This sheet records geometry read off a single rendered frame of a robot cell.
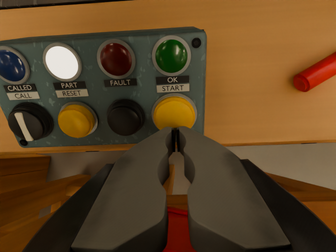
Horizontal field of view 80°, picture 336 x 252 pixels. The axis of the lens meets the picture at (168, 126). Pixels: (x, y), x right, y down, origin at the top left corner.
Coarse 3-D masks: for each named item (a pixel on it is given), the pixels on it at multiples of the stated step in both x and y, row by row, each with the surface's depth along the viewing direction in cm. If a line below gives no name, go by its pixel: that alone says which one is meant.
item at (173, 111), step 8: (176, 96) 14; (160, 104) 14; (168, 104) 13; (176, 104) 13; (184, 104) 13; (160, 112) 14; (168, 112) 14; (176, 112) 14; (184, 112) 14; (192, 112) 14; (160, 120) 14; (168, 120) 14; (176, 120) 14; (184, 120) 14; (192, 120) 14; (160, 128) 14
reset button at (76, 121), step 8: (72, 104) 14; (64, 112) 14; (72, 112) 14; (80, 112) 14; (88, 112) 14; (64, 120) 14; (72, 120) 14; (80, 120) 14; (88, 120) 14; (64, 128) 14; (72, 128) 14; (80, 128) 14; (88, 128) 14; (72, 136) 14; (80, 136) 14
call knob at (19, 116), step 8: (16, 112) 14; (24, 112) 14; (32, 112) 14; (40, 112) 14; (8, 120) 14; (16, 120) 14; (24, 120) 14; (32, 120) 14; (40, 120) 14; (16, 128) 14; (24, 128) 14; (32, 128) 14; (40, 128) 14; (48, 128) 15; (24, 136) 14; (32, 136) 14; (40, 136) 15
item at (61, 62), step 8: (56, 48) 12; (64, 48) 12; (48, 56) 13; (56, 56) 13; (64, 56) 13; (72, 56) 13; (48, 64) 13; (56, 64) 13; (64, 64) 13; (72, 64) 13; (56, 72) 13; (64, 72) 13; (72, 72) 13
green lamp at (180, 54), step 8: (168, 40) 12; (176, 40) 12; (160, 48) 12; (168, 48) 12; (176, 48) 12; (184, 48) 12; (160, 56) 12; (168, 56) 12; (176, 56) 12; (184, 56) 12; (160, 64) 13; (168, 64) 13; (176, 64) 13; (184, 64) 13; (168, 72) 13
